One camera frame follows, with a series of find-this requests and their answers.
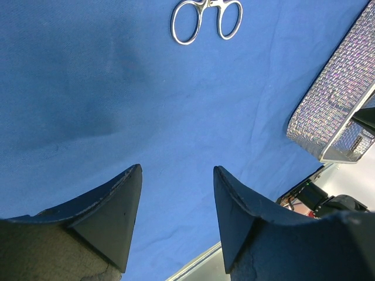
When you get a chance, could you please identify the aluminium front rail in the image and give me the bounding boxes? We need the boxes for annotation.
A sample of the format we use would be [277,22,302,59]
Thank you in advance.
[167,242,231,281]

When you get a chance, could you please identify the blue surgical wrap cloth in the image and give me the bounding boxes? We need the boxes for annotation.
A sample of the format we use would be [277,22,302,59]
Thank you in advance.
[1,1,367,280]

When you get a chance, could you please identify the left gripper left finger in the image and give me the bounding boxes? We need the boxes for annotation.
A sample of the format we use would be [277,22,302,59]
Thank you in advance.
[1,164,142,280]

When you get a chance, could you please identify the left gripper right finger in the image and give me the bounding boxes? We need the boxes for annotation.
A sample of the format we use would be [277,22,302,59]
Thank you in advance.
[213,166,374,280]

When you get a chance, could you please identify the steel ring-handled forceps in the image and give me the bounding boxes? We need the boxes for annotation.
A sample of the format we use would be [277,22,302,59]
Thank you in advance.
[170,0,244,46]

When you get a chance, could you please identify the wire mesh instrument tray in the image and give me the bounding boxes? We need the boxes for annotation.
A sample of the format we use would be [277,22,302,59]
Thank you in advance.
[287,1,374,163]

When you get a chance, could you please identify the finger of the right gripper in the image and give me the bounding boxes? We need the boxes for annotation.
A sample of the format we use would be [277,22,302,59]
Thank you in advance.
[351,107,375,132]

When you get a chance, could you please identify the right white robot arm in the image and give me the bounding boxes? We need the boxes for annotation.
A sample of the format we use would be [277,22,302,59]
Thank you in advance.
[277,108,374,218]

